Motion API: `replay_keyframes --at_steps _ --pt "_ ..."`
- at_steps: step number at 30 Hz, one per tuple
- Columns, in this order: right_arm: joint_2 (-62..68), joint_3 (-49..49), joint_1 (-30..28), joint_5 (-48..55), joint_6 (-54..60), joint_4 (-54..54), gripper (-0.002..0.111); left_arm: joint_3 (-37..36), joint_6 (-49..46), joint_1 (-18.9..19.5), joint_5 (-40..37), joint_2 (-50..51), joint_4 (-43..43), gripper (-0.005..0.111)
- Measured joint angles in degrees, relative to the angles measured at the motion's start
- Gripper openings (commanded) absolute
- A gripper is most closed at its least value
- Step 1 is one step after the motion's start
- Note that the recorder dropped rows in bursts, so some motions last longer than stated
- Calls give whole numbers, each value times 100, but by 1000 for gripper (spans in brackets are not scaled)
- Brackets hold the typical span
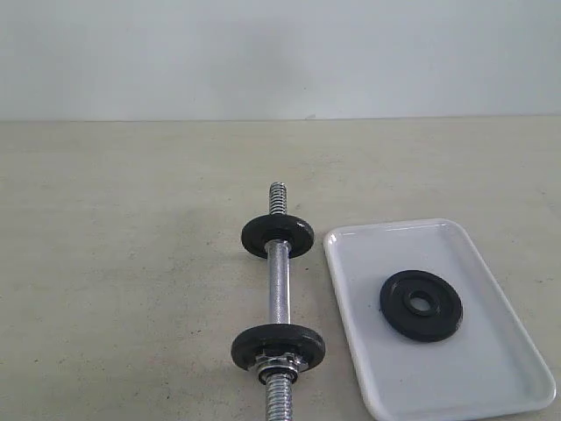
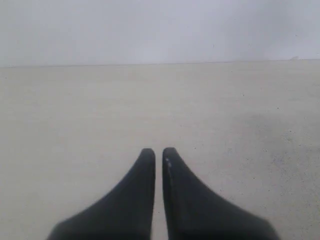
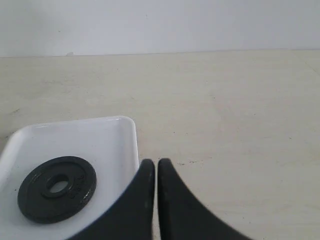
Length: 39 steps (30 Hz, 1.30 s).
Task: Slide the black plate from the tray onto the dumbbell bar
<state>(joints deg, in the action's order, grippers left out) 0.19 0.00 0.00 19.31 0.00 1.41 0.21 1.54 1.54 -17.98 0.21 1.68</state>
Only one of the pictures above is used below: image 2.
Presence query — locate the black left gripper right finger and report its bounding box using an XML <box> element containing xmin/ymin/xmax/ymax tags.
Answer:
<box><xmin>162</xmin><ymin>147</ymin><xmax>277</xmax><ymax>240</ymax></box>

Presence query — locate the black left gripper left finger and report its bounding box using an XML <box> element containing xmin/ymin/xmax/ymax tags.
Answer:
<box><xmin>47</xmin><ymin>148</ymin><xmax>156</xmax><ymax>240</ymax></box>

